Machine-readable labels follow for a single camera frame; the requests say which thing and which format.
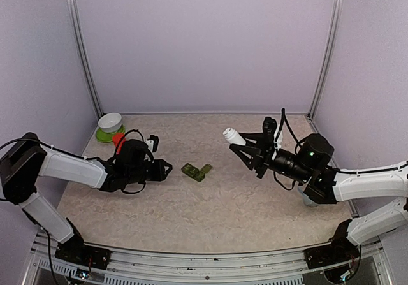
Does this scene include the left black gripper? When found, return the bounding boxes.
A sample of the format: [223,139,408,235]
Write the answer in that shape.
[126,159,171,184]

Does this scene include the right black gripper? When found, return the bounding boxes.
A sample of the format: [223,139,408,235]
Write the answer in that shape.
[231,133,313,184]

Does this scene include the white pill bottle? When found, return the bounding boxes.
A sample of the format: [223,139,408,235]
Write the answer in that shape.
[222,128,246,145]

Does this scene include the green weekly pill organizer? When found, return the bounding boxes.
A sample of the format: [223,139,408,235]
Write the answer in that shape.
[181,163,213,182]

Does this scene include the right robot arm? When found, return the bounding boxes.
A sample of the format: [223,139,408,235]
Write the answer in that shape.
[223,128,407,262]

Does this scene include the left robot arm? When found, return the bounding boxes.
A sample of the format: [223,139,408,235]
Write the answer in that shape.
[1,133,173,263]

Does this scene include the green plate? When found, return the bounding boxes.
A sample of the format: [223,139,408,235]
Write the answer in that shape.
[95,124,126,143]

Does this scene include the white bowl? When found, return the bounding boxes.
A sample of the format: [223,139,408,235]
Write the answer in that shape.
[98,112,122,133]

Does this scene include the light blue mug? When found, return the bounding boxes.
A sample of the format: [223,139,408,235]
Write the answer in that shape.
[298,188,318,208]

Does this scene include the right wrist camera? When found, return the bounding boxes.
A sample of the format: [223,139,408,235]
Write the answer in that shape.
[262,117,283,151]

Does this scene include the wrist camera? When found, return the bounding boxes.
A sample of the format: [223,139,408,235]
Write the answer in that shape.
[145,135,159,153]
[262,117,283,151]

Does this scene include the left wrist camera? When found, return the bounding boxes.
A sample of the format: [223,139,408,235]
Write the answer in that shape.
[145,135,159,153]

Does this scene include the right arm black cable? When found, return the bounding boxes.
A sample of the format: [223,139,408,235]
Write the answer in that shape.
[280,107,408,174]

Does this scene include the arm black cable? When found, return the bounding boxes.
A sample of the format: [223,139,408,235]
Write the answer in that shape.
[280,107,408,174]
[0,129,146,203]

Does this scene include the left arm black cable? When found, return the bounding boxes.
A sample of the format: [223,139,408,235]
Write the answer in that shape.
[0,129,146,203]

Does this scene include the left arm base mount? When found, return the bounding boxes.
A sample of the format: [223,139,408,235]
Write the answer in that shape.
[55,232,111,270]

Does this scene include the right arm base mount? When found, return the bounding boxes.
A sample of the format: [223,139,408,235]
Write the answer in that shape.
[304,237,361,269]

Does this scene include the front aluminium rail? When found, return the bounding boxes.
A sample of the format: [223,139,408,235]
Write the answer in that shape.
[22,230,393,285]

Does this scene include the right aluminium frame post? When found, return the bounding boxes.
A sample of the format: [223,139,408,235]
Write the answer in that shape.
[308,0,344,121]

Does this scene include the aluminium frame post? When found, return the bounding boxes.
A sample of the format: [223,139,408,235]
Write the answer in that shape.
[308,0,344,121]
[67,0,104,118]

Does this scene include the left aluminium frame post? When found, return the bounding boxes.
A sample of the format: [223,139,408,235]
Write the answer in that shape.
[67,0,104,118]

